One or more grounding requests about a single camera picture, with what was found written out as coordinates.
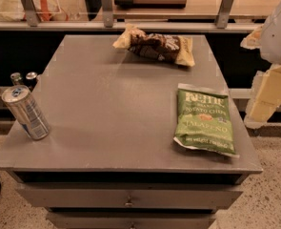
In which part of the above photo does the lower drawer knob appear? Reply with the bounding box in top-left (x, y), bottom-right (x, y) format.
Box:
top-left (130, 222), bottom-right (136, 229)

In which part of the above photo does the grey drawer cabinet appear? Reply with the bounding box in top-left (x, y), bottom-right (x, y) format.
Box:
top-left (0, 35), bottom-right (261, 229)

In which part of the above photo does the clear acrylic box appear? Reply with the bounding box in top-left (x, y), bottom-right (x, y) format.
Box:
top-left (0, 0), bottom-right (89, 22)

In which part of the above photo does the silver blue redbull can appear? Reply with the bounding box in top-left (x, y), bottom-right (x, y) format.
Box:
top-left (2, 85), bottom-right (50, 140)

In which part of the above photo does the brown chip bag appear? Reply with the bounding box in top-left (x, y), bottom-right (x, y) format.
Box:
top-left (112, 24), bottom-right (195, 67)

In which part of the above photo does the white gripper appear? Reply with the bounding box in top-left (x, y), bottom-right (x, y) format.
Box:
top-left (240, 1), bottom-right (281, 129)

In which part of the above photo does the left metal shelf bracket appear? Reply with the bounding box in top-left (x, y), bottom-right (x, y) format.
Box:
top-left (21, 0), bottom-right (41, 27)

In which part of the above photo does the metal shelf bracket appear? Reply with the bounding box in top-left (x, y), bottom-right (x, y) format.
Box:
top-left (214, 0), bottom-right (234, 29)
top-left (21, 0), bottom-right (41, 27)
top-left (101, 0), bottom-right (113, 28)

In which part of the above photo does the drawer knob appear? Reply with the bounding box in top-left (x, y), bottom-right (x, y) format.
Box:
top-left (124, 198), bottom-right (133, 208)
top-left (130, 222), bottom-right (136, 229)

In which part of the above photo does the middle metal shelf bracket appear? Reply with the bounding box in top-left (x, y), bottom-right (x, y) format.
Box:
top-left (101, 0), bottom-right (113, 28)

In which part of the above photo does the upper drawer knob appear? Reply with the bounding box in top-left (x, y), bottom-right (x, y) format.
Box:
top-left (124, 198), bottom-right (133, 208)

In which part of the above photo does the green jalapeno chip bag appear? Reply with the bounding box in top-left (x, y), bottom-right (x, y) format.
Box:
top-left (173, 83), bottom-right (238, 157)

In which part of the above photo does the right metal shelf bracket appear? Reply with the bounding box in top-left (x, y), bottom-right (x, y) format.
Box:
top-left (214, 0), bottom-right (234, 29)

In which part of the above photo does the white orange plastic bag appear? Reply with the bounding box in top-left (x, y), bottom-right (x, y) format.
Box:
top-left (0, 0), bottom-right (68, 22)

